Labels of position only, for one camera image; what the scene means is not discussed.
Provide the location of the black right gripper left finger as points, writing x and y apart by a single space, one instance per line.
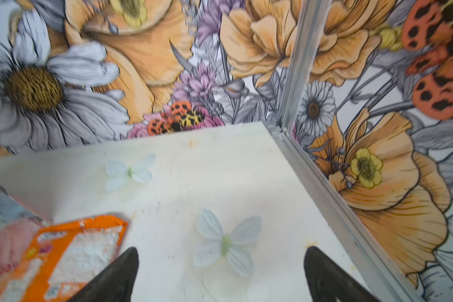
115 283

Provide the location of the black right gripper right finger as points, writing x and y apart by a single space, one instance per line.
328 282

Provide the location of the floral paper gift bag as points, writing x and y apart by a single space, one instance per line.
18 227

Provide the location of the orange snack packet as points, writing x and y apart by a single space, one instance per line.
62 259

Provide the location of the right aluminium corner post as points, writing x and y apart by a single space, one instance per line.
310 30

